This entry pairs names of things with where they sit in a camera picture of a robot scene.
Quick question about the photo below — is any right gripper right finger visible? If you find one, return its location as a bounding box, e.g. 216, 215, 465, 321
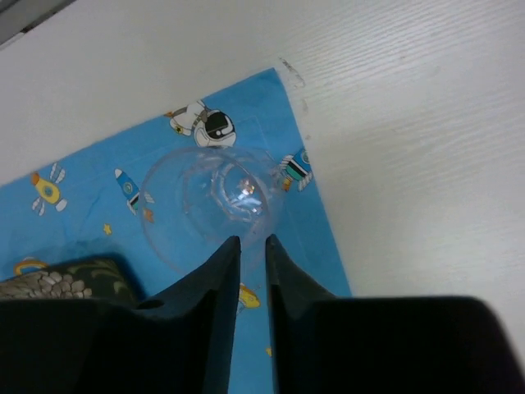
266, 236, 524, 393

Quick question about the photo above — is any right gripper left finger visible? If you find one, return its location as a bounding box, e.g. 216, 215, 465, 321
1, 236, 241, 393

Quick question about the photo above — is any black floral square plate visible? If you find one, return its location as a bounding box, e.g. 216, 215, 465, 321
1, 257, 139, 306

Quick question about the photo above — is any clear plastic cup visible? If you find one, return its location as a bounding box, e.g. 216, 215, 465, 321
139, 147, 284, 278

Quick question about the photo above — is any blue space-print cloth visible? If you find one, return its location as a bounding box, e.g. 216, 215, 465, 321
0, 66, 354, 394

